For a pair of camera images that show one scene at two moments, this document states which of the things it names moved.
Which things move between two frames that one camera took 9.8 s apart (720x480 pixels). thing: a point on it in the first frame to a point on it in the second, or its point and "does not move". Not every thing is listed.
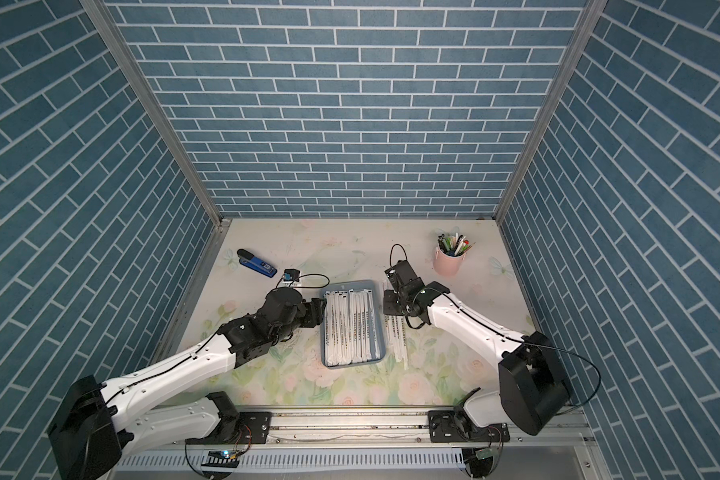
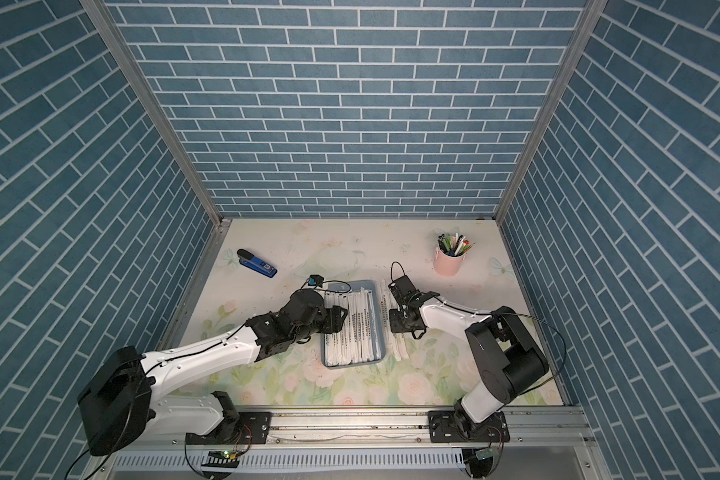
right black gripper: x=388 y=294 to x=394 y=324
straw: x=353 y=326 does not move
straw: x=369 y=325 does not move
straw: x=347 y=329 does not move
